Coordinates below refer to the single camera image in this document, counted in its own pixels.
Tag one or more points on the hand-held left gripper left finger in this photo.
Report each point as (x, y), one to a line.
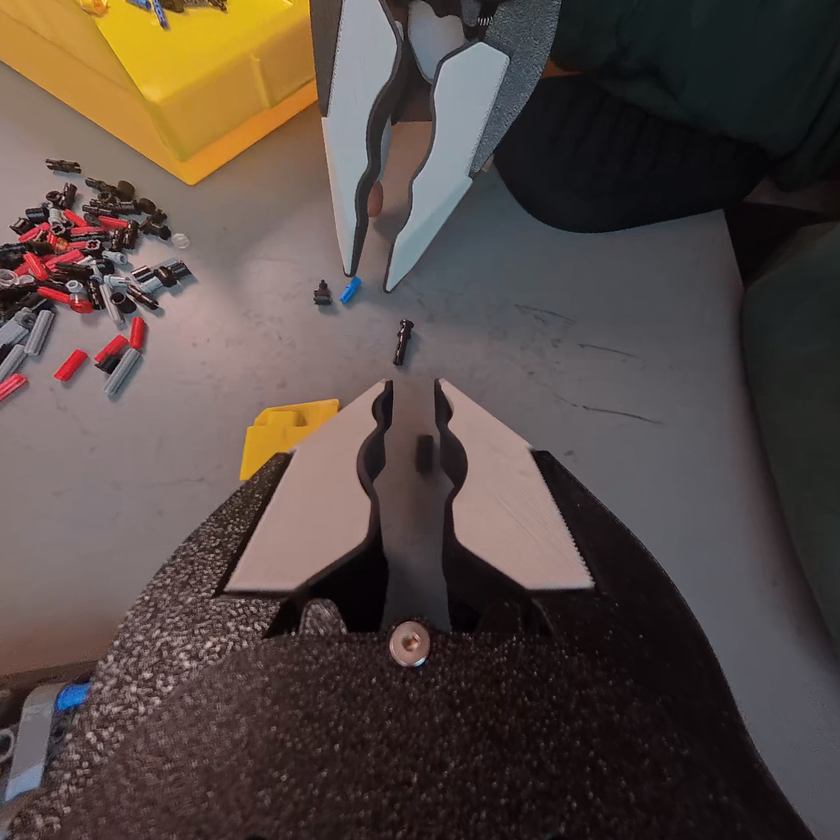
(302, 525)

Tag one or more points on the small blue lego pin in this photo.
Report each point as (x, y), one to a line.
(350, 289)

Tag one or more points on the yellow lego subassembly blue pins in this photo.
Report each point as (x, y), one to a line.
(282, 426)

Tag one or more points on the small black lego pin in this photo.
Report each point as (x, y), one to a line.
(402, 341)

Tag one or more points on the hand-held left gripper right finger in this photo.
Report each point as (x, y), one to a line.
(525, 525)

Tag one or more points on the pile of small lego pieces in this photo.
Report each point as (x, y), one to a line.
(56, 262)

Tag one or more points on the yellow storage bin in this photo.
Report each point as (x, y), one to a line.
(197, 79)

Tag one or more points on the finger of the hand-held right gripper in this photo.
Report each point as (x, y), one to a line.
(354, 98)
(459, 118)

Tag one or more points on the person's right hand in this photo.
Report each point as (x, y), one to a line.
(375, 200)

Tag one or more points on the lego model on black base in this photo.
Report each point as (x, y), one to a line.
(33, 735)

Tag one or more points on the small black lego connector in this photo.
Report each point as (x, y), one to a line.
(321, 293)

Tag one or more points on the short black lego pin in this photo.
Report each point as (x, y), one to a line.
(423, 453)

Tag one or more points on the person's right forearm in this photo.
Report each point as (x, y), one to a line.
(656, 65)

